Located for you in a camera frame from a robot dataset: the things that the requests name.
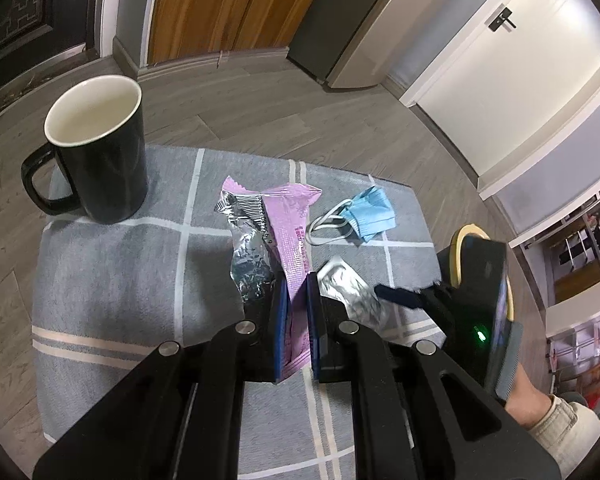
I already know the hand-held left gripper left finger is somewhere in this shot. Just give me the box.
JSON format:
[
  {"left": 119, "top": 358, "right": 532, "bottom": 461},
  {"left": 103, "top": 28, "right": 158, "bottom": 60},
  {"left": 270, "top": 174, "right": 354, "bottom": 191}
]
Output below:
[{"left": 32, "top": 280, "right": 289, "bottom": 480}]

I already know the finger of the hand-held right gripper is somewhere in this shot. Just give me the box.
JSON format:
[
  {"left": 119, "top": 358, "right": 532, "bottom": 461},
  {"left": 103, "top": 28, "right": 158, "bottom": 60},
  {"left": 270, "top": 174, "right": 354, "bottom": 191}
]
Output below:
[{"left": 375, "top": 284, "right": 438, "bottom": 312}]

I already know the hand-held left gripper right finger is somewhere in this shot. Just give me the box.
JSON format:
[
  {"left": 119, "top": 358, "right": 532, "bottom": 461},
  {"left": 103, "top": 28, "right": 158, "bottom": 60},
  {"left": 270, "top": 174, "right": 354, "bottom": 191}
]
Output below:
[{"left": 306, "top": 272, "right": 561, "bottom": 480}]

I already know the silver foil wrapper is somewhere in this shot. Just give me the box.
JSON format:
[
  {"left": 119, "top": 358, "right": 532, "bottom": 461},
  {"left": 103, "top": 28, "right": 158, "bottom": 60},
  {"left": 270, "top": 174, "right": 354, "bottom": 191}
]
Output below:
[{"left": 316, "top": 256, "right": 396, "bottom": 333}]

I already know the purple snack wrapper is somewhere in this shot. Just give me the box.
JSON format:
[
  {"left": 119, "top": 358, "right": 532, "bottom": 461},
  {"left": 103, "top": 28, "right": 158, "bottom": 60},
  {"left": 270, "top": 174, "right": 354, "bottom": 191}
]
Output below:
[{"left": 215, "top": 176, "right": 323, "bottom": 381}]

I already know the person's right forearm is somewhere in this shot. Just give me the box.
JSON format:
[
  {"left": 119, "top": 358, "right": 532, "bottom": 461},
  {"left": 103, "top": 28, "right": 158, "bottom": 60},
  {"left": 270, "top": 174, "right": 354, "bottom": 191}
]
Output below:
[{"left": 505, "top": 377, "right": 600, "bottom": 480}]

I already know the small blue face mask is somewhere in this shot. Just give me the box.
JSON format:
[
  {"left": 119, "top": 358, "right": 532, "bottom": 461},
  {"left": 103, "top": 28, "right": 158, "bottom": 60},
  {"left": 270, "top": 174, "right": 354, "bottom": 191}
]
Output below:
[{"left": 306, "top": 185, "right": 397, "bottom": 247}]

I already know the grey checked mat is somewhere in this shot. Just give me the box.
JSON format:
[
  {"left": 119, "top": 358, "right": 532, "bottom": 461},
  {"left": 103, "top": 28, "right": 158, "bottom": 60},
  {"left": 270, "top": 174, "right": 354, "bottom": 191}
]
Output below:
[{"left": 32, "top": 145, "right": 443, "bottom": 480}]

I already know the black mug white inside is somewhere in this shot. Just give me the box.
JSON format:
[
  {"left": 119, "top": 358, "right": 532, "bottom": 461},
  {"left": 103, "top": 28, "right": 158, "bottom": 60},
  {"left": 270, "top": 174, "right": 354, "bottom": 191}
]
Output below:
[{"left": 21, "top": 75, "right": 148, "bottom": 225}]

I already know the white door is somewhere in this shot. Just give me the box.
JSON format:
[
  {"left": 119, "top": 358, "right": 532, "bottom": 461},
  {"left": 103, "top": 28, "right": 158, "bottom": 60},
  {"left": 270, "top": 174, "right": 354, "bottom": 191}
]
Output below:
[{"left": 400, "top": 0, "right": 600, "bottom": 176}]

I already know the grey refrigerator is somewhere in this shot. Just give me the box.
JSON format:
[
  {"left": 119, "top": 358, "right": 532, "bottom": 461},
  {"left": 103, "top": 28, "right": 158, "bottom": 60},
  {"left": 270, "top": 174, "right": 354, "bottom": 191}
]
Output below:
[{"left": 286, "top": 0, "right": 451, "bottom": 92}]

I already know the wooden door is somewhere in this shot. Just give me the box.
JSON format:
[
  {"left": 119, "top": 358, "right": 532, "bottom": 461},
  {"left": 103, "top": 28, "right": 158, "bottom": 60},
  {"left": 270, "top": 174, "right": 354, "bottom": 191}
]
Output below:
[{"left": 145, "top": 0, "right": 338, "bottom": 68}]

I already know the dark panelled door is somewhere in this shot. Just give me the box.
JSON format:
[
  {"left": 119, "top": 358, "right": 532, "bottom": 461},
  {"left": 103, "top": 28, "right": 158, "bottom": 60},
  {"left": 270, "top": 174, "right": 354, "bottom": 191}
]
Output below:
[{"left": 0, "top": 0, "right": 103, "bottom": 111}]

